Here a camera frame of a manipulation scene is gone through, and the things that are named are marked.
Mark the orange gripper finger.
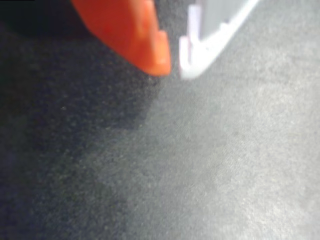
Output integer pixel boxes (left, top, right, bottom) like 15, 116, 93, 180
70, 0, 172, 77

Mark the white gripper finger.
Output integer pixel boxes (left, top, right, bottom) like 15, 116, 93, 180
178, 0, 261, 80

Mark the grey felt mat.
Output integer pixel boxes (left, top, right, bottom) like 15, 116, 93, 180
0, 0, 320, 240

